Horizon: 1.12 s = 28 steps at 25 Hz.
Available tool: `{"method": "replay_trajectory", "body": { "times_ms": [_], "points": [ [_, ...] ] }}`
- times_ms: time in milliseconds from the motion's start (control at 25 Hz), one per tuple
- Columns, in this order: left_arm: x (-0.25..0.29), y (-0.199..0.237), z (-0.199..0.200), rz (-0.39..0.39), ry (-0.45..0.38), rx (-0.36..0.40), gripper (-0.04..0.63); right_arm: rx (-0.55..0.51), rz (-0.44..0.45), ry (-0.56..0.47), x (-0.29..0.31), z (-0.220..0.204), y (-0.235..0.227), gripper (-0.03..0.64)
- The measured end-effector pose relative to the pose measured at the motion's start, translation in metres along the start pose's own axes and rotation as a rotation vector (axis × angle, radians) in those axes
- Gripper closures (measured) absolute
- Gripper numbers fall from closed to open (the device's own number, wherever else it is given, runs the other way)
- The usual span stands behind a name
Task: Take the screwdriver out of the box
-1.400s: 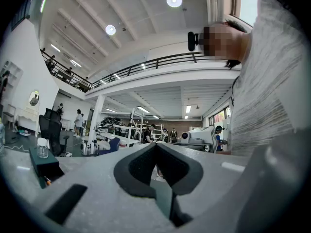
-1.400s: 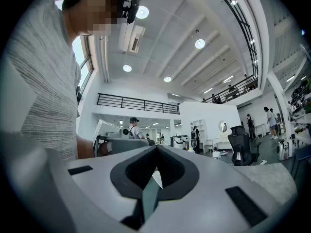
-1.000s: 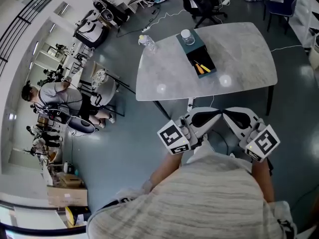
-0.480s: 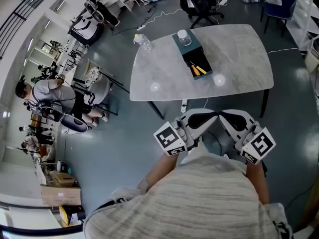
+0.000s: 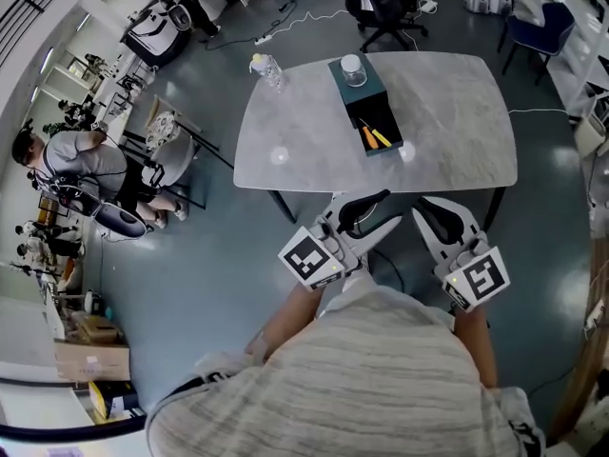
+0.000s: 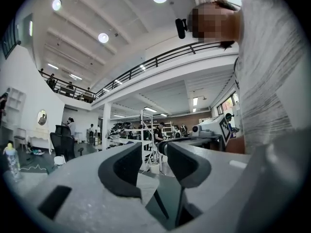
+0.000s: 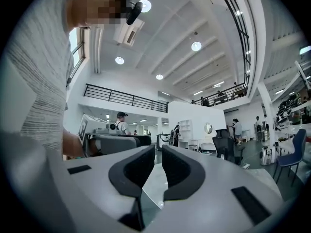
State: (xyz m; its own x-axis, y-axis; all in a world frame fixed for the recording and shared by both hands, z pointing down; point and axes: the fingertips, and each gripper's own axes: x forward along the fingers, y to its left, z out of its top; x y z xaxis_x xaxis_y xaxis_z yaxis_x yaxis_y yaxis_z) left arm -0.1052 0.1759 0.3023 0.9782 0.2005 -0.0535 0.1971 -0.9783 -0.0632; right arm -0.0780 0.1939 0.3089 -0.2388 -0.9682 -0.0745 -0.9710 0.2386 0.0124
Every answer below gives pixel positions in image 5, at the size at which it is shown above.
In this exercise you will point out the dark blue chair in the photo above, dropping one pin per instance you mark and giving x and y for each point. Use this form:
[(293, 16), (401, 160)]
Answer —
[(537, 29)]

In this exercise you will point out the black oval chair seat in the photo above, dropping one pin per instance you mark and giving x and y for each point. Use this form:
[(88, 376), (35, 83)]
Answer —
[(119, 219)]

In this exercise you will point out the dark teal tool box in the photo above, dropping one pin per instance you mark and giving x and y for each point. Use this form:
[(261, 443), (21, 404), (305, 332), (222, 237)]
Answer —
[(367, 95)]

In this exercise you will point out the person's right forearm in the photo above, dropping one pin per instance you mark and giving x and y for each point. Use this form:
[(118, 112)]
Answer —
[(476, 345)]

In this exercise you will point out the black framed glass door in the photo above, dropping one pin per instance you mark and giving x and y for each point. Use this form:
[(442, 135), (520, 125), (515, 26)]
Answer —
[(71, 433)]

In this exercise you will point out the clear plastic bottle yellow cap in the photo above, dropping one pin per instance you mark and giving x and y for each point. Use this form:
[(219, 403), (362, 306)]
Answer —
[(269, 72)]

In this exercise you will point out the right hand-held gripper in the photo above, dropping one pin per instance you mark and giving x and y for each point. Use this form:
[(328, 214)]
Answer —
[(480, 279)]

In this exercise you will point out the person's left forearm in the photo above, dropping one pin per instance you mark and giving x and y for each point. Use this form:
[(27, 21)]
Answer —
[(295, 317)]

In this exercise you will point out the glass jar white lid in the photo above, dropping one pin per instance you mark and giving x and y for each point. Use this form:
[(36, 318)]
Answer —
[(353, 69)]

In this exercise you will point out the grey striped shirt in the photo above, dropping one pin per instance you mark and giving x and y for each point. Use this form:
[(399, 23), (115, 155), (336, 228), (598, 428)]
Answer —
[(357, 388)]

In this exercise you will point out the brown cardboard box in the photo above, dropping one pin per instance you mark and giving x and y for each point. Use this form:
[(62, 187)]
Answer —
[(90, 362)]

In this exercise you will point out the white shell chair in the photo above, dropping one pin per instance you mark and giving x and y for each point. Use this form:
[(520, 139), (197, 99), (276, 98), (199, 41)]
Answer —
[(178, 160)]

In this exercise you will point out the patterned seat cushion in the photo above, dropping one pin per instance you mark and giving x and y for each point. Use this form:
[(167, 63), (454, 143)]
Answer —
[(163, 130)]

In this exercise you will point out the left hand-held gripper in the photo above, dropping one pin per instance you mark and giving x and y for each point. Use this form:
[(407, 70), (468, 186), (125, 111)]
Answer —
[(309, 260)]

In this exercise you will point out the white shelving unit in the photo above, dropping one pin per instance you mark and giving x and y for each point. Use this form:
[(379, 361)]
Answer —
[(585, 41)]

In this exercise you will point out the black office chair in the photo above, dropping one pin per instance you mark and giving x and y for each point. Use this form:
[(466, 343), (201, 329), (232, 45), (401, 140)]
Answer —
[(380, 3)]

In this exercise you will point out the white power strip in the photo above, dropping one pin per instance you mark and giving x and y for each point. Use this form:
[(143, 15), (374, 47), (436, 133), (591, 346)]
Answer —
[(263, 40)]

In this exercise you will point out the white power adapter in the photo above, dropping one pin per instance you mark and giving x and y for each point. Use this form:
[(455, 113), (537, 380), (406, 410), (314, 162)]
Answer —
[(428, 5)]

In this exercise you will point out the yellow black box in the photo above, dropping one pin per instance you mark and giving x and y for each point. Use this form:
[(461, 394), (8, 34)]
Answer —
[(111, 400)]

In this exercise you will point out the white black backpack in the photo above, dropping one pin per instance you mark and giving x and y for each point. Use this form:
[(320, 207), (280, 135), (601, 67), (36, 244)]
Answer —
[(152, 31)]

